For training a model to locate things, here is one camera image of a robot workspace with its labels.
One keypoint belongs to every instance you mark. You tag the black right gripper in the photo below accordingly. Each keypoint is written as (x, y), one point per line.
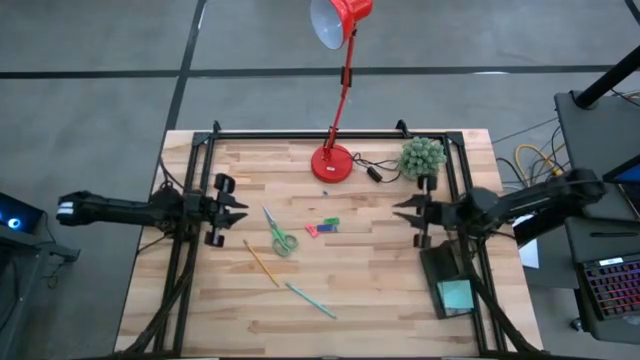
(437, 212)

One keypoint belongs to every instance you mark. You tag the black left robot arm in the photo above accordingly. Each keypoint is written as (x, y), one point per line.
(115, 211)

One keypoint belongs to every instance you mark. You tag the black frame clamp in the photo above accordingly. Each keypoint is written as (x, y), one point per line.
(216, 126)
(401, 126)

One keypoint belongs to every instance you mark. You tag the black table frame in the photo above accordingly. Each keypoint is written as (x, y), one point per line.
(300, 135)

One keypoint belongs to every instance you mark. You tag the yellow pencil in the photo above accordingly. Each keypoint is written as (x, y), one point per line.
(261, 263)

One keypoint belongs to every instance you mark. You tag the white paper sheet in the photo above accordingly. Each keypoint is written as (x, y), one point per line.
(529, 250)

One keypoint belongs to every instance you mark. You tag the teal pencil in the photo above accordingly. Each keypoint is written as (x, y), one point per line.
(311, 300)

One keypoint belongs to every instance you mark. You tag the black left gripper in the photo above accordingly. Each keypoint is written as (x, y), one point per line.
(205, 212)

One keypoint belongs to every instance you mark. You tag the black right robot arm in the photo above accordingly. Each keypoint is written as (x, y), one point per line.
(530, 200)

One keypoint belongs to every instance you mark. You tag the black mesh desk organizer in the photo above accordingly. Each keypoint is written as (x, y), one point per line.
(437, 260)

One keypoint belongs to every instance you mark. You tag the green plant in patterned pot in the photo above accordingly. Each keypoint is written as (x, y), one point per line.
(422, 157)

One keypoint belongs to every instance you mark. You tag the sticky note pad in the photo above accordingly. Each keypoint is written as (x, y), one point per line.
(455, 295)

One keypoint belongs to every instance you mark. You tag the green eraser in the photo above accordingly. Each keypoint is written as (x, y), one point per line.
(331, 221)

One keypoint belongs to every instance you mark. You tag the pink eraser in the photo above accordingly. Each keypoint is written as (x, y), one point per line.
(312, 230)

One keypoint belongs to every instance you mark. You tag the red desk lamp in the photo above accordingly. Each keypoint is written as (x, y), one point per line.
(331, 167)

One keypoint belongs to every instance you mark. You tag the black slanted pole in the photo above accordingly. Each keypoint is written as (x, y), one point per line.
(605, 80)

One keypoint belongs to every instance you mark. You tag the blue eraser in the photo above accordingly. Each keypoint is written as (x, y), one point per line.
(326, 228)

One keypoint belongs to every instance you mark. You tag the laptop with blue screen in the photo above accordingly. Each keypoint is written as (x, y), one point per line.
(627, 185)

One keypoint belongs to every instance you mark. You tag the laptop with lit keyboard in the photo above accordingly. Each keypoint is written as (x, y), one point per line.
(615, 287)

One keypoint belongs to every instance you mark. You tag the black equipment cart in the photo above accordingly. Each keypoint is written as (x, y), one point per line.
(590, 135)

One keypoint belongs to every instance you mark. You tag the black computer with blue light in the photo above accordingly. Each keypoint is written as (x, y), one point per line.
(17, 215)

